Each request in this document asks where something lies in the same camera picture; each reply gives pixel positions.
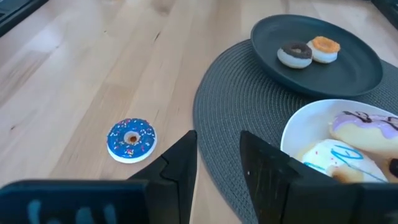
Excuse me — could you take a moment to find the large chocolate frosted donut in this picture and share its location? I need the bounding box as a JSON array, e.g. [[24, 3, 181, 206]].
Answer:
[[386, 157, 398, 183]]

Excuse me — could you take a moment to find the small orange frosted donut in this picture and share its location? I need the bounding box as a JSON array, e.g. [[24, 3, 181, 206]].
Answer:
[[306, 35, 341, 65]]

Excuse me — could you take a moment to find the round dark grey woven placemat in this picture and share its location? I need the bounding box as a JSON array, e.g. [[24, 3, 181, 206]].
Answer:
[[192, 38, 398, 224]]

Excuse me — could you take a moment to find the white round plate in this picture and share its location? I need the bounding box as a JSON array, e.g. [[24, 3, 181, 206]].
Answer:
[[280, 98, 398, 185]]

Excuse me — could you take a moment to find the small dark chocolate frosted donut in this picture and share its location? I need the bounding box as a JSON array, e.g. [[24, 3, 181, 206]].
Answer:
[[276, 40, 313, 70]]

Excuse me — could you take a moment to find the large white frosted donut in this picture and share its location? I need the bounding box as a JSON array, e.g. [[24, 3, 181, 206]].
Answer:
[[299, 138, 389, 185]]

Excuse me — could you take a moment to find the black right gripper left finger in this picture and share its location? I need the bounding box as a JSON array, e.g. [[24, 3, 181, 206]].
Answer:
[[0, 129, 198, 224]]

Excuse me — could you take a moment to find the small blue sprinkled donut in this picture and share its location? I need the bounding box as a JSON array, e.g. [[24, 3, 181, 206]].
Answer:
[[106, 117, 159, 165]]

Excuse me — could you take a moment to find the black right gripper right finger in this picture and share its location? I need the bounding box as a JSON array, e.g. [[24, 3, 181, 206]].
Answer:
[[239, 129, 398, 224]]

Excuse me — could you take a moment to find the large pink donut chocolate drizzle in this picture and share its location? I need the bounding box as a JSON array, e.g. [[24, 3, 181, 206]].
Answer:
[[329, 110, 398, 158]]

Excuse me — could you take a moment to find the black round plate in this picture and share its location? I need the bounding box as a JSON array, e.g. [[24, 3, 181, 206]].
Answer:
[[250, 14, 384, 98]]

